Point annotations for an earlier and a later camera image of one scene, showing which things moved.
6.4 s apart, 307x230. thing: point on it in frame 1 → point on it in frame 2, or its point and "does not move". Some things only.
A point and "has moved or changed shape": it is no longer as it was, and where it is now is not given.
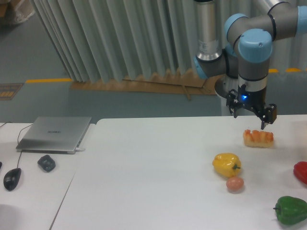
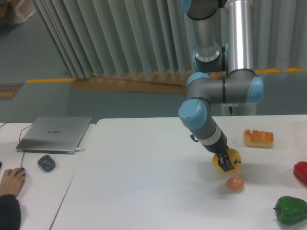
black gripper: (253, 100) → (221, 147)
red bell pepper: (300, 170) does not move
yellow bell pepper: (228, 165) has moved or changed shape
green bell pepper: (290, 210) does not move
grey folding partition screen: (103, 40) does not move
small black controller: (46, 163) does not move
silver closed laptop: (58, 135) does not move
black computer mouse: (11, 178) → (24, 174)
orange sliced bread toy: (258, 139) does not move
